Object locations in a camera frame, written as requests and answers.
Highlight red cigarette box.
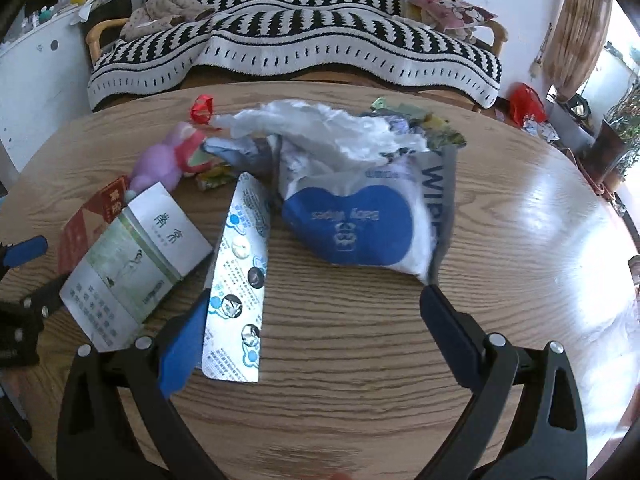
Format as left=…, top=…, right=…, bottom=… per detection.
left=56, top=176, right=129, bottom=274

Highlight green white cigarette box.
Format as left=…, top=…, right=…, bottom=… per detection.
left=60, top=183, right=213, bottom=352

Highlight purple plush toy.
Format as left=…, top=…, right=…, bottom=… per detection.
left=128, top=122, right=230, bottom=197

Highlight silver blister pack card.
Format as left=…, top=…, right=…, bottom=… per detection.
left=201, top=172, right=271, bottom=382

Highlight blue white wipes bag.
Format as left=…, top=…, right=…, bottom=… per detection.
left=204, top=134, right=458, bottom=285

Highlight white tissue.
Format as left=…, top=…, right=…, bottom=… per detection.
left=208, top=99, right=428, bottom=170

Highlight white cabinet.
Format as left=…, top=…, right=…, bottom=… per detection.
left=1, top=6, right=91, bottom=171

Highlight red ribbon scrap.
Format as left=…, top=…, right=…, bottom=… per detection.
left=190, top=94, right=214, bottom=125

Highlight beige clothing pile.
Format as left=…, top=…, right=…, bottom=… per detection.
left=119, top=0, right=215, bottom=41

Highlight potted plant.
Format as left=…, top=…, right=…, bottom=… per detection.
left=582, top=81, right=639, bottom=194

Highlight green crumpled wrappers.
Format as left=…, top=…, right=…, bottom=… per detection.
left=369, top=98, right=466, bottom=151

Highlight black white striped sofa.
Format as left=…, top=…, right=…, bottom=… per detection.
left=87, top=0, right=502, bottom=108

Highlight red plastic bag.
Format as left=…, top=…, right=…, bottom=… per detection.
left=509, top=82, right=547, bottom=128

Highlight checked curtain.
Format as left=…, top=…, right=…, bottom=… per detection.
left=542, top=0, right=613, bottom=102

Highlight pink cartoon cushion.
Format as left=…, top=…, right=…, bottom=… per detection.
left=406, top=0, right=496, bottom=44

